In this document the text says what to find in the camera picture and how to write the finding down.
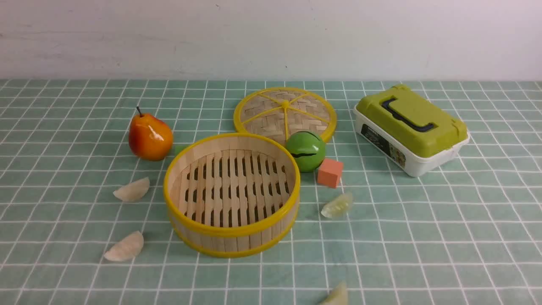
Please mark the pale dumpling bottom edge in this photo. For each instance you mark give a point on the pale dumpling bottom edge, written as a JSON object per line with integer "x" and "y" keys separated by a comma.
{"x": 338, "y": 296}

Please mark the green toy ball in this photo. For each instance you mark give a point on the green toy ball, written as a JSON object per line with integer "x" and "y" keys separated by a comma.
{"x": 307, "y": 148}

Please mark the bamboo steamer tray yellow rim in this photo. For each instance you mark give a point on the bamboo steamer tray yellow rim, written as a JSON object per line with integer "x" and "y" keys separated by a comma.
{"x": 232, "y": 194}

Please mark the orange foam cube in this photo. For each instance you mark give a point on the orange foam cube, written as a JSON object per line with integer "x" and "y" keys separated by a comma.
{"x": 329, "y": 173}

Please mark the green checkered tablecloth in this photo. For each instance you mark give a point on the green checkered tablecloth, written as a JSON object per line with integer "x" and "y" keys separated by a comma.
{"x": 466, "y": 233}

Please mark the green lidded white plastic box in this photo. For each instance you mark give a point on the green lidded white plastic box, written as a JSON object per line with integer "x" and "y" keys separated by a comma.
{"x": 411, "y": 131}

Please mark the white dumpling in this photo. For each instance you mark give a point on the white dumpling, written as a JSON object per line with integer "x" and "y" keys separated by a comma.
{"x": 128, "y": 248}
{"x": 133, "y": 191}

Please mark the woven bamboo steamer lid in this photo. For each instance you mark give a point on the woven bamboo steamer lid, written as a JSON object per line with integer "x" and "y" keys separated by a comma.
{"x": 279, "y": 112}

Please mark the orange red toy pear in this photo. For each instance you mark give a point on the orange red toy pear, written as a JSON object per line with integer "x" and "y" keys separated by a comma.
{"x": 149, "y": 138}

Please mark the small green block behind steamer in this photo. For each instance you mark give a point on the small green block behind steamer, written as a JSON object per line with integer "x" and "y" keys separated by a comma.
{"x": 179, "y": 148}

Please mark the translucent greenish dumpling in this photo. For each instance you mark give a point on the translucent greenish dumpling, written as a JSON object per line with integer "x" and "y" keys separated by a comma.
{"x": 338, "y": 207}

